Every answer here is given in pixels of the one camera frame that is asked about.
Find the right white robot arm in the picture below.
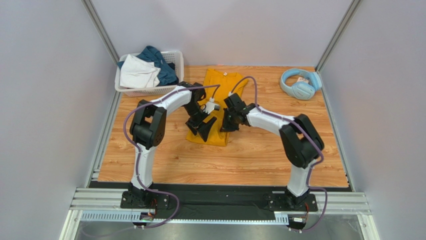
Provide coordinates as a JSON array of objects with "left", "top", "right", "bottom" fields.
[{"left": 220, "top": 93, "right": 324, "bottom": 210}]

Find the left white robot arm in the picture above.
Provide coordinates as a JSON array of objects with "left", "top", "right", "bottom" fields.
[{"left": 120, "top": 81, "right": 221, "bottom": 209}]

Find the purple cable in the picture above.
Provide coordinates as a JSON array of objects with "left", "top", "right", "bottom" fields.
[
  {"left": 123, "top": 84, "right": 222, "bottom": 230},
  {"left": 229, "top": 76, "right": 329, "bottom": 233}
]

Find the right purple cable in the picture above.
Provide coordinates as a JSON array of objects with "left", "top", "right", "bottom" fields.
[{"left": 229, "top": 76, "right": 329, "bottom": 233}]

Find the teal t shirt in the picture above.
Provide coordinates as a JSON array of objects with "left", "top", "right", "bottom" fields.
[{"left": 116, "top": 45, "right": 179, "bottom": 87}]

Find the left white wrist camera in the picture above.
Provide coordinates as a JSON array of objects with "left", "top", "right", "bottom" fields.
[{"left": 202, "top": 97, "right": 221, "bottom": 115}]

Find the aluminium frame rail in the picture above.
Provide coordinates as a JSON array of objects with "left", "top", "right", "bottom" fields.
[{"left": 70, "top": 188, "right": 371, "bottom": 215}]

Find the white plastic laundry basket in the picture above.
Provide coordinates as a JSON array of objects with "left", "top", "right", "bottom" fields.
[{"left": 114, "top": 50, "right": 184, "bottom": 97}]

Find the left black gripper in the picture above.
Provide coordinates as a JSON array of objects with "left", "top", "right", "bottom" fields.
[{"left": 184, "top": 102, "right": 217, "bottom": 142}]

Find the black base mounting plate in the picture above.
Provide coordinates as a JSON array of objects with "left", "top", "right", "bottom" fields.
[{"left": 120, "top": 183, "right": 319, "bottom": 221}]

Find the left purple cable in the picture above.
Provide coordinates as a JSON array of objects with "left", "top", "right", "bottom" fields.
[{"left": 123, "top": 84, "right": 222, "bottom": 230}]

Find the white slotted cable duct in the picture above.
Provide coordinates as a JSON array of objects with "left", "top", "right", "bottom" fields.
[{"left": 80, "top": 210, "right": 290, "bottom": 226}]

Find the white t shirt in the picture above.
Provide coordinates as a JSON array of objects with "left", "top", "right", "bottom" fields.
[{"left": 119, "top": 54, "right": 161, "bottom": 89}]

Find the yellow t shirt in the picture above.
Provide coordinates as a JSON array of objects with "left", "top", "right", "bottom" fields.
[{"left": 185, "top": 68, "right": 250, "bottom": 148}]

